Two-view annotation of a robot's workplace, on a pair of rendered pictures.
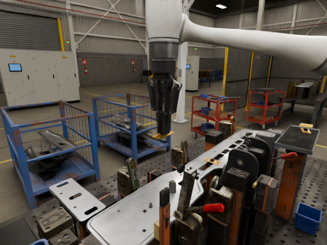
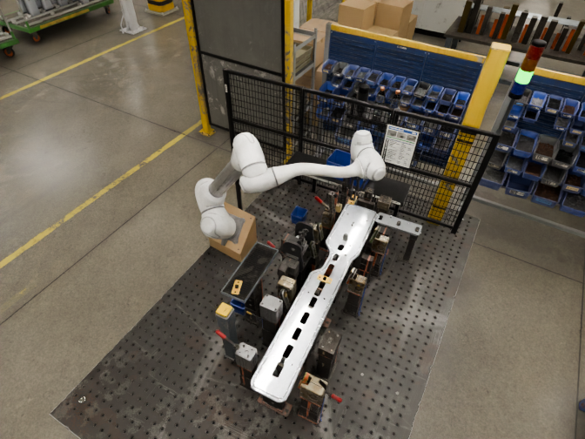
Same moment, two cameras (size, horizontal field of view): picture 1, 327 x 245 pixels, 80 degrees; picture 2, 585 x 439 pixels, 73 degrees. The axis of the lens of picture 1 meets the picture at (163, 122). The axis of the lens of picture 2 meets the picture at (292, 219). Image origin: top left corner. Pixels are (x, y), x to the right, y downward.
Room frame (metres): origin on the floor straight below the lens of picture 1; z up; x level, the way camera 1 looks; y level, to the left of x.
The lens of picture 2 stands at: (2.15, -0.83, 2.81)
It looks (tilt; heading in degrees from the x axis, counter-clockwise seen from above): 45 degrees down; 163
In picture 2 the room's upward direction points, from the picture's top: 1 degrees clockwise
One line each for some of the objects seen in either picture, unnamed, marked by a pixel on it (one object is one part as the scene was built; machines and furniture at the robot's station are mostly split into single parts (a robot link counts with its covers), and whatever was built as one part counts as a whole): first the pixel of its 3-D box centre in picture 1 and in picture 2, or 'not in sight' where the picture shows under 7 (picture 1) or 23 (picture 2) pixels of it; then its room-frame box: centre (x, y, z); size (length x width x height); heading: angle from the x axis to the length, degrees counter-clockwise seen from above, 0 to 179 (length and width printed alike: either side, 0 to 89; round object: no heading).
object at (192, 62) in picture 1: (190, 70); not in sight; (11.74, -1.57, 1.22); 0.80 x 0.54 x 2.45; 45
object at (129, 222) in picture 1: (212, 160); (324, 282); (0.96, -0.27, 1.00); 1.38 x 0.22 x 0.02; 139
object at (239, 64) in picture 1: (249, 80); not in sight; (6.60, -2.86, 1.00); 3.44 x 0.14 x 2.00; 134
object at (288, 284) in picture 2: not in sight; (286, 301); (0.96, -0.49, 0.89); 0.13 x 0.11 x 0.38; 49
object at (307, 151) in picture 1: (299, 137); (251, 270); (0.90, -0.67, 1.16); 0.37 x 0.14 x 0.02; 139
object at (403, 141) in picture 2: not in sight; (399, 145); (0.25, 0.49, 1.30); 0.23 x 0.02 x 0.31; 49
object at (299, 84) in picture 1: (303, 99); not in sight; (5.42, -3.94, 0.57); 1.86 x 0.90 x 1.14; 137
